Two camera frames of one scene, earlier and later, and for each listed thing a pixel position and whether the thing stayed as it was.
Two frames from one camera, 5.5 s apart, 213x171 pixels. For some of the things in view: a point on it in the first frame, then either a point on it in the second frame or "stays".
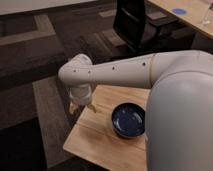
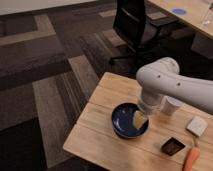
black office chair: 131,28 stays
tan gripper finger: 91,107 -> 139,119
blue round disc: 179,11 stays
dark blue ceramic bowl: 128,120 stays
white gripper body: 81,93 -> 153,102
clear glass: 207,16 stays
